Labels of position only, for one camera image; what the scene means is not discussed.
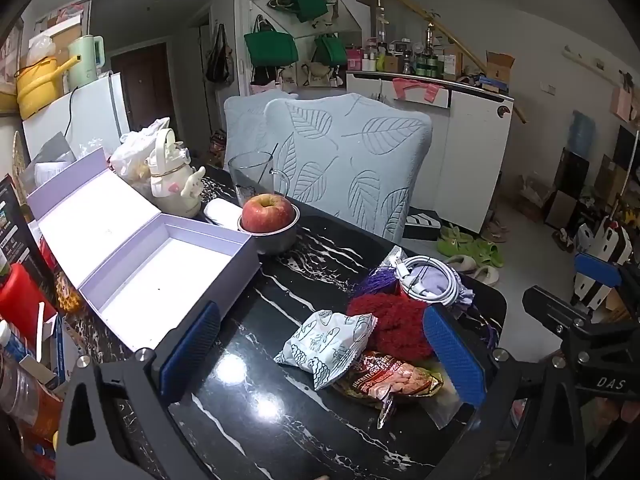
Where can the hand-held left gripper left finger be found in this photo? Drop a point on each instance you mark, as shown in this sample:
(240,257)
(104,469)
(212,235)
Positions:
(190,352)

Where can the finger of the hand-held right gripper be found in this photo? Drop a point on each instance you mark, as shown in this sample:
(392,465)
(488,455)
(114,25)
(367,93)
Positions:
(555,305)
(597,269)

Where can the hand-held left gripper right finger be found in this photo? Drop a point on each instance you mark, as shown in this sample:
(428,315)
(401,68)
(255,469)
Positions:
(452,355)

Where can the clear plastic packet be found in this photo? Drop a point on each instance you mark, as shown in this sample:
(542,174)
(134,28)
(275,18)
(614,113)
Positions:
(447,410)

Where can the red snack packet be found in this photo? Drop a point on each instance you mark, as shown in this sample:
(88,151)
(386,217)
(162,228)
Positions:
(395,380)

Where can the red fluffy sock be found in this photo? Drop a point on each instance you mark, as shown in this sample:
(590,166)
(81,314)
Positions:
(395,322)

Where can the lavender gift box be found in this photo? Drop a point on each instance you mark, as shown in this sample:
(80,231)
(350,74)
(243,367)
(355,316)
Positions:
(155,280)

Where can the black white patterned bag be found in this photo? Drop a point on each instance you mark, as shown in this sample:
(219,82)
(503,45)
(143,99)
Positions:
(597,295)

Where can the lavender cloth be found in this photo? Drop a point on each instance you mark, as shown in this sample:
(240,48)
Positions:
(462,292)

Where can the beige slipper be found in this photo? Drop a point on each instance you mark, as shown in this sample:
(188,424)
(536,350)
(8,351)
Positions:
(486,276)
(462,263)

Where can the green slipper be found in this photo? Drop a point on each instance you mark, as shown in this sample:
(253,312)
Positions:
(482,255)
(455,237)

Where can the purple fringed item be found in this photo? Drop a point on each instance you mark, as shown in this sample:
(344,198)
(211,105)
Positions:
(375,282)

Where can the white blue-print snack packet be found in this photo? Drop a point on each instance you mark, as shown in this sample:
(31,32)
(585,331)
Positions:
(325,347)

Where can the black white shoe box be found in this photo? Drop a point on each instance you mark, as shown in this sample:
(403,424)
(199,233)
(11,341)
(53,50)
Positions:
(422,225)

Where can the metal bowl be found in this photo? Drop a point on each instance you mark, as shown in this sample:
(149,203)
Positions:
(272,242)

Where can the blue water jug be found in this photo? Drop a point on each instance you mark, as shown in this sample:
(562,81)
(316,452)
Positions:
(582,130)

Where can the white folded cloth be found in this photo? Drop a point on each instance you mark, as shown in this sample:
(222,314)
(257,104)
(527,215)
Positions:
(222,212)

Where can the red apple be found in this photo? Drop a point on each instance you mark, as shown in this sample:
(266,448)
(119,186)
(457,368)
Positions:
(266,212)

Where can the pink paper bag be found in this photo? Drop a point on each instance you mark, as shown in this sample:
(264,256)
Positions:
(622,105)

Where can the clear plastic bottle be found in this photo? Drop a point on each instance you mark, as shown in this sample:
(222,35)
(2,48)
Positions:
(22,385)

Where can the white cartoon water bottle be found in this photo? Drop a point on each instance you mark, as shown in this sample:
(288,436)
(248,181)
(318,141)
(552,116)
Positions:
(172,180)

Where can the red container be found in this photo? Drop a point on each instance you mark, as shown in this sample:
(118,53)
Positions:
(22,300)

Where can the white cabinet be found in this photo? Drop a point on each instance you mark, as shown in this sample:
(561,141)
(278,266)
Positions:
(470,145)

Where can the glass mug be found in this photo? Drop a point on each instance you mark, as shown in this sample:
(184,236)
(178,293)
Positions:
(252,175)

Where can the crumpled clear plastic bag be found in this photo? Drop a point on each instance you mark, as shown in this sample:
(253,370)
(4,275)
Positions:
(132,152)

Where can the black printed snack pouch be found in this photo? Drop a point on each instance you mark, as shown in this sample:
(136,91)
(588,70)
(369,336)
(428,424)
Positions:
(12,230)

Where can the leaf-pattern covered chair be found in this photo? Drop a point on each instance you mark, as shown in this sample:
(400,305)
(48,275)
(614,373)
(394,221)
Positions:
(345,165)
(247,125)

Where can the open cardboard box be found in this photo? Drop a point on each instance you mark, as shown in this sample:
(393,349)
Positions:
(500,67)

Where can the grey plastic pouch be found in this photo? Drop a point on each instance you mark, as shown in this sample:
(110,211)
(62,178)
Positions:
(50,150)

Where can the pink cloth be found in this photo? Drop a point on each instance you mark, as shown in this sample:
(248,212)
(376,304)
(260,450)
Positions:
(415,90)

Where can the white fridge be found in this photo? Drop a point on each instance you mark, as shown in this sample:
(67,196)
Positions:
(90,115)

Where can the dark brown door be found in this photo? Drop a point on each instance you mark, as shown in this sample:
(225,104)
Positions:
(145,85)

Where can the row of bottles and jars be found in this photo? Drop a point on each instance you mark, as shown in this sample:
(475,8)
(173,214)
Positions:
(400,60)

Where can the black hanging bag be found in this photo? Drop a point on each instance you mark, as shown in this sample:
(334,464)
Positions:
(218,60)

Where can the yellow pot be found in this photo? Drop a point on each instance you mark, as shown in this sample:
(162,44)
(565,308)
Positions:
(37,87)

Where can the light green kettle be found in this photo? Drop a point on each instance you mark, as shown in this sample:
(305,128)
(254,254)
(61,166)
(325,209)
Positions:
(85,62)

